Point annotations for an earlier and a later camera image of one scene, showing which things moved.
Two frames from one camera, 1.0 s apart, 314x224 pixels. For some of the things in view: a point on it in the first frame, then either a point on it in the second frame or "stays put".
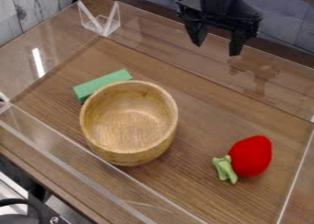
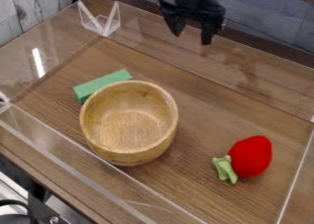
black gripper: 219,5 -> 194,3
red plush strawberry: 247,159 stays put
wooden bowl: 127,120 stays put
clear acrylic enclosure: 146,130 stays put
